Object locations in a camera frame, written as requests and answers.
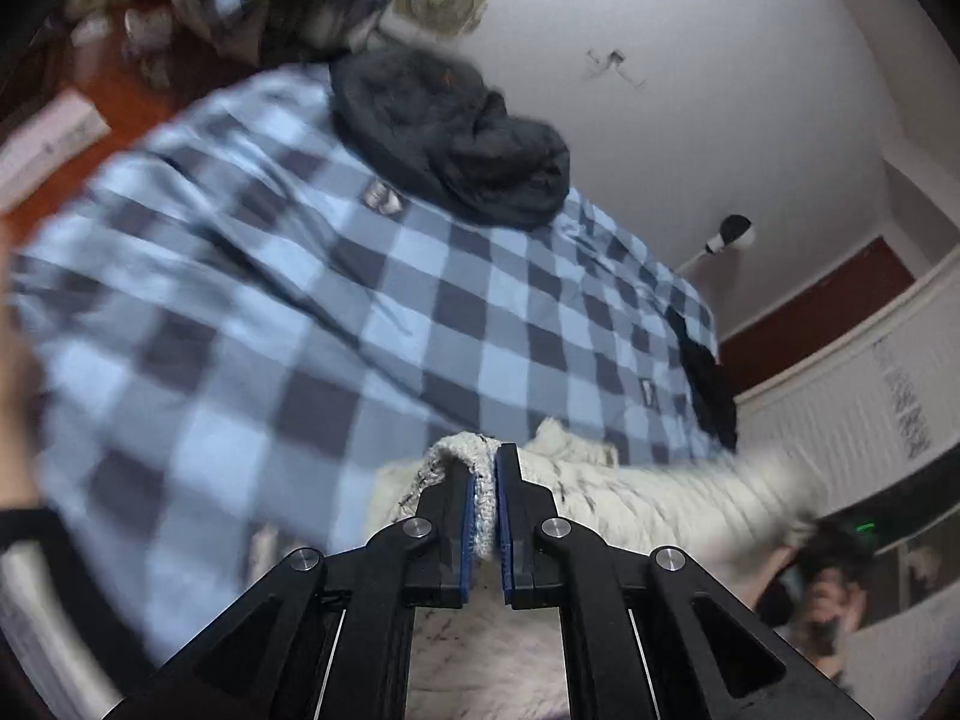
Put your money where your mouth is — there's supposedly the cream plaid tweed jacket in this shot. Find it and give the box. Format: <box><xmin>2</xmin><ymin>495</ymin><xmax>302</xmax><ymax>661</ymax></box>
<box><xmin>367</xmin><ymin>420</ymin><xmax>826</xmax><ymax>720</ymax></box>

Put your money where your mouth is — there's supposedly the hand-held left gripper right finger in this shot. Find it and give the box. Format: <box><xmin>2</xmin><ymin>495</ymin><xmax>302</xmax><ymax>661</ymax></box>
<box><xmin>495</xmin><ymin>442</ymin><xmax>878</xmax><ymax>720</ymax></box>

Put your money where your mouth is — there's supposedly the blue checkered bed sheet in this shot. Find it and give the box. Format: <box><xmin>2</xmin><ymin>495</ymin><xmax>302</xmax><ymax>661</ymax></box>
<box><xmin>15</xmin><ymin>64</ymin><xmax>743</xmax><ymax>691</ymax></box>

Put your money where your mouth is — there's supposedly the wall bracket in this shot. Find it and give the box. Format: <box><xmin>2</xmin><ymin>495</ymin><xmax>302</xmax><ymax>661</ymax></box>
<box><xmin>583</xmin><ymin>47</ymin><xmax>650</xmax><ymax>89</ymax></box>

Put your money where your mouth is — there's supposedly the person's right hand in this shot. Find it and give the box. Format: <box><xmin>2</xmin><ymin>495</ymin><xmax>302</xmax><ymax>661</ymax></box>
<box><xmin>754</xmin><ymin>547</ymin><xmax>867</xmax><ymax>680</ymax></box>

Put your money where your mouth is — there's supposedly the black cloth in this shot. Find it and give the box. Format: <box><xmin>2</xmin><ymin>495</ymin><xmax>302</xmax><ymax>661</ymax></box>
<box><xmin>667</xmin><ymin>307</ymin><xmax>740</xmax><ymax>452</ymax></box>

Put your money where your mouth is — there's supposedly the white box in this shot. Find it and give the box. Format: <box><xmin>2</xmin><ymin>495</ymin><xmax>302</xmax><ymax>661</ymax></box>
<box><xmin>0</xmin><ymin>86</ymin><xmax>113</xmax><ymax>215</ymax></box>

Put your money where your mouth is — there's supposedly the black jacket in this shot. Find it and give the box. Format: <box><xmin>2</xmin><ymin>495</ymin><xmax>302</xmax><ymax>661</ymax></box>
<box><xmin>328</xmin><ymin>45</ymin><xmax>575</xmax><ymax>232</ymax></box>

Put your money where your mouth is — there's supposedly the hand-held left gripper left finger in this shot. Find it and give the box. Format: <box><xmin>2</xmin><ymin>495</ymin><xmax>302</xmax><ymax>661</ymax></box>
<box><xmin>112</xmin><ymin>457</ymin><xmax>481</xmax><ymax>720</ymax></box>

